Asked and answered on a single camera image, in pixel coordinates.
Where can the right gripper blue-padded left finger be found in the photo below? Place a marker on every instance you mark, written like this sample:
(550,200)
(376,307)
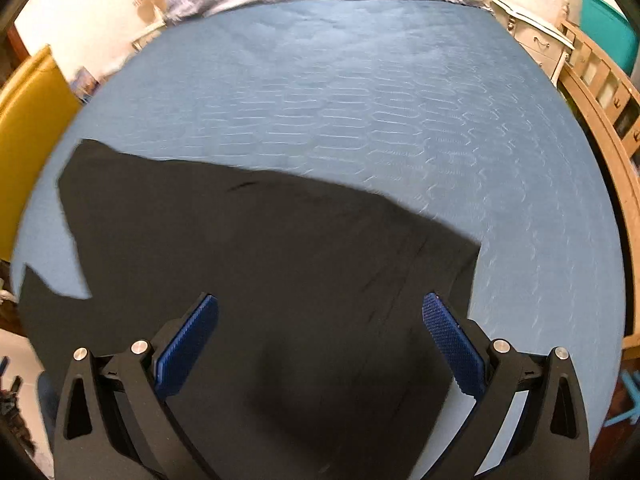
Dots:
(114,421)

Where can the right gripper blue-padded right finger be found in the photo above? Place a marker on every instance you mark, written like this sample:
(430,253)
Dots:
(551,439)

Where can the black pants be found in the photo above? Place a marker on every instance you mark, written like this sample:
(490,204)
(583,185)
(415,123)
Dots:
(320,366)

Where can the blue quilted mattress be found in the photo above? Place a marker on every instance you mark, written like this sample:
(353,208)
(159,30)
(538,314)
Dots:
(431,105)

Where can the yellow leather armchair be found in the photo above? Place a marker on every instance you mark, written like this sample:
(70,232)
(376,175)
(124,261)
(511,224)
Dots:
(37,106)

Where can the white nightstand right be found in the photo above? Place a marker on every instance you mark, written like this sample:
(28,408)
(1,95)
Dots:
(548,47)

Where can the teal storage bin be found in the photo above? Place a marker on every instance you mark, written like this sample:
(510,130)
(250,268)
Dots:
(611,31)

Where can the wooden crib rail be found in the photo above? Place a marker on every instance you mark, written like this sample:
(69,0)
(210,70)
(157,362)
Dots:
(609,103)

